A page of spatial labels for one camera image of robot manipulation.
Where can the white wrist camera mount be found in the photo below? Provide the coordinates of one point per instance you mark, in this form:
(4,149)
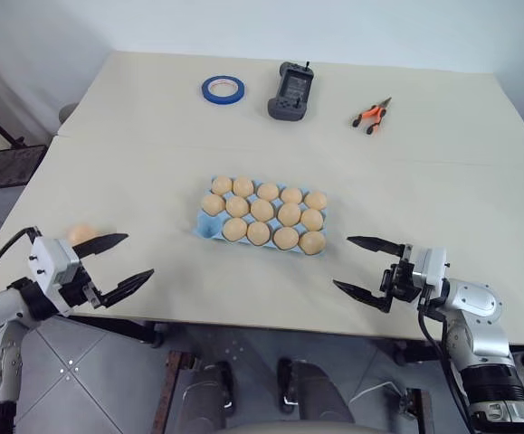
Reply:
(430,267)
(51,264)

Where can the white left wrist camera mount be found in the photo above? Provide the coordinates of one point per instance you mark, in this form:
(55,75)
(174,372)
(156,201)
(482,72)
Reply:
(51,264)

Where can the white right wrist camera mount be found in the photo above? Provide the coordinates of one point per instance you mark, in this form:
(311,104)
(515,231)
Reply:
(430,267)

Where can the black table caster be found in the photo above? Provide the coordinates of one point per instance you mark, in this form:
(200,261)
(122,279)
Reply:
(408,352)

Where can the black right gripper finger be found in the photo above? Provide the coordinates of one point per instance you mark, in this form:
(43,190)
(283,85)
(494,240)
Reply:
(363,296)
(377,244)

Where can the rusty metal bar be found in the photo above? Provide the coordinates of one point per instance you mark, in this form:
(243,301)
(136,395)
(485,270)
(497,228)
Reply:
(420,411)
(171,389)

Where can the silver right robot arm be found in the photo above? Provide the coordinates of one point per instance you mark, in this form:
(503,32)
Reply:
(474,303)

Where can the dark rounded robot foot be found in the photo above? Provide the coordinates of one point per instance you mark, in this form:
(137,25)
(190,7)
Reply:
(316,393)
(207,393)

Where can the orange black pliers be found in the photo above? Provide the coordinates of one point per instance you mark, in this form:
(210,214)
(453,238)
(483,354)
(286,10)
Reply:
(372,113)

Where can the blue tape roll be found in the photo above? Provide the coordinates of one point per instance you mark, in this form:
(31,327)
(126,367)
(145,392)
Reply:
(207,96)

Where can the dark mesh panel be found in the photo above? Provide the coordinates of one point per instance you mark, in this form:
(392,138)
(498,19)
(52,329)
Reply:
(8,167)

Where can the black table frame leg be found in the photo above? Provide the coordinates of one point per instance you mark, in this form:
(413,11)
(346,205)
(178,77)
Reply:
(126,329)

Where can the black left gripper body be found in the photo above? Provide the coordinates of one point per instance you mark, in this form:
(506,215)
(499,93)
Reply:
(80,289)

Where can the blue egg carton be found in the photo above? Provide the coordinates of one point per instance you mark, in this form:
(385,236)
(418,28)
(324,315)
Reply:
(207,226)

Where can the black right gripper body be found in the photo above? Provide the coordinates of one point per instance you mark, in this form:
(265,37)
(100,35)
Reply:
(399,282)

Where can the grey handheld remote controller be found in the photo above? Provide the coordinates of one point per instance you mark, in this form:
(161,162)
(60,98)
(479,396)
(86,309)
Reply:
(288,106)

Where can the beige egg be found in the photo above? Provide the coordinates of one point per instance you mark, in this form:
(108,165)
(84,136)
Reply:
(262,210)
(243,186)
(286,238)
(80,233)
(237,206)
(311,243)
(258,233)
(316,200)
(311,219)
(268,192)
(292,195)
(213,204)
(288,214)
(234,229)
(221,185)

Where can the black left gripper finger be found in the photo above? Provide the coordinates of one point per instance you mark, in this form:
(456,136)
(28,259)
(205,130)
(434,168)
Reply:
(101,243)
(126,285)

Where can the grey round stool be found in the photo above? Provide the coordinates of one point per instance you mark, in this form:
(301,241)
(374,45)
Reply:
(66,113)

